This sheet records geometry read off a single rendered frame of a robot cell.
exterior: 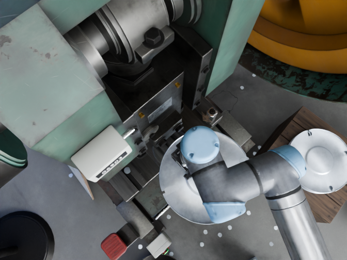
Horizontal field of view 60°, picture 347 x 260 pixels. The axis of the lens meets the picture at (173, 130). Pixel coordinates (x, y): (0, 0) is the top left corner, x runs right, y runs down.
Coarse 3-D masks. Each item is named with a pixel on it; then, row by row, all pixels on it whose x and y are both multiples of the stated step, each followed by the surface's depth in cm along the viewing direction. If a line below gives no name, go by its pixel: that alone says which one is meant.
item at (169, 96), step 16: (160, 64) 61; (176, 64) 61; (112, 80) 60; (128, 80) 59; (144, 80) 60; (160, 80) 60; (176, 80) 62; (128, 96) 59; (144, 96) 60; (160, 96) 62; (176, 96) 71; (144, 112) 63; (160, 112) 71; (176, 112) 79; (144, 128) 72; (160, 128) 78; (176, 128) 81; (160, 144) 80
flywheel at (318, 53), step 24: (288, 0) 69; (312, 0) 62; (336, 0) 58; (264, 24) 77; (288, 24) 72; (312, 24) 66; (336, 24) 62; (264, 48) 80; (288, 48) 73; (312, 48) 67; (336, 48) 62; (336, 72) 66
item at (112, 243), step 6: (114, 234) 92; (108, 240) 91; (114, 240) 91; (120, 240) 91; (102, 246) 91; (108, 246) 91; (114, 246) 91; (120, 246) 91; (126, 246) 91; (108, 252) 90; (114, 252) 90; (120, 252) 90; (114, 258) 90
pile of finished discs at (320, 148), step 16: (288, 144) 141; (304, 144) 137; (320, 144) 137; (336, 144) 137; (320, 160) 135; (336, 160) 136; (304, 176) 134; (320, 176) 134; (336, 176) 134; (320, 192) 131
